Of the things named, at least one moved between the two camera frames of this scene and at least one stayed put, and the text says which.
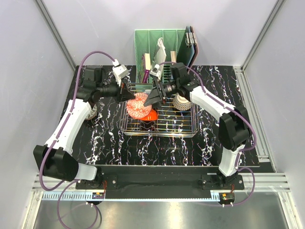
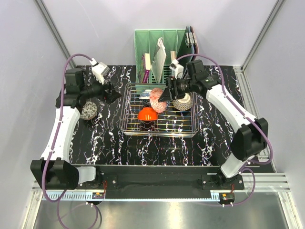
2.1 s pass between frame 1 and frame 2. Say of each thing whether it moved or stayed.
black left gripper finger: moved
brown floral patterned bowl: stayed
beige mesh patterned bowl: stayed
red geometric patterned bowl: moved
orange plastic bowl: stayed
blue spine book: stayed
